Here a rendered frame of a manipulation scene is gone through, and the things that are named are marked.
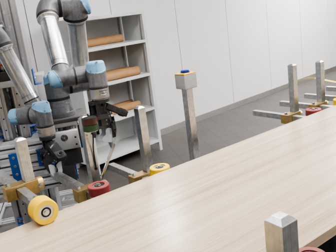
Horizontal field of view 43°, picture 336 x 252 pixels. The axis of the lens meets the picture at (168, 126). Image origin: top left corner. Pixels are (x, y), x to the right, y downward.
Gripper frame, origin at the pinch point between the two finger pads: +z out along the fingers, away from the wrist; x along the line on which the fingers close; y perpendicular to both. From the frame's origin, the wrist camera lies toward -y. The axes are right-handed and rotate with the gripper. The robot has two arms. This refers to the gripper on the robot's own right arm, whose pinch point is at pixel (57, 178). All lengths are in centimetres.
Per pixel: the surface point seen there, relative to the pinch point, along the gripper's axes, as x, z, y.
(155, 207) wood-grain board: -3, -8, -74
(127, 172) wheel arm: -23.5, -0.7, -22.7
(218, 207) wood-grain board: -15, -8, -90
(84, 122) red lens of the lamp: -1.2, -30.8, -37.2
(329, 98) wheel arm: -173, -2, -24
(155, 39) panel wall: -244, -38, 259
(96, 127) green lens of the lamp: -4.7, -28.4, -38.8
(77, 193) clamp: 5.1, -3.8, -33.1
